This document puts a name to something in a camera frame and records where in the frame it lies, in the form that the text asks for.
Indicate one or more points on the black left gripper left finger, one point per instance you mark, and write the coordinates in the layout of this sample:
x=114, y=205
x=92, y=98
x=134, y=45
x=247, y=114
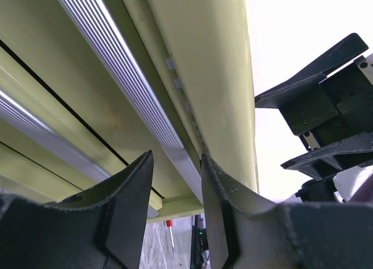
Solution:
x=101, y=227

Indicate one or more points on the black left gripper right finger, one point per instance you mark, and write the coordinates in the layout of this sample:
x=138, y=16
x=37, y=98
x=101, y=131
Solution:
x=246, y=230

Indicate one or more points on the green metal drawer cabinet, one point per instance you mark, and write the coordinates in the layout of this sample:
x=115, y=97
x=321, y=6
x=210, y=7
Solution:
x=89, y=85

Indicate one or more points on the red blue screwdriver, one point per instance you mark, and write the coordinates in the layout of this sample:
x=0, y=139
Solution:
x=169, y=225

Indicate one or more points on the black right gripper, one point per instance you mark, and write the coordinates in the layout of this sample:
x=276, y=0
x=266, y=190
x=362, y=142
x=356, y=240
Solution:
x=322, y=111

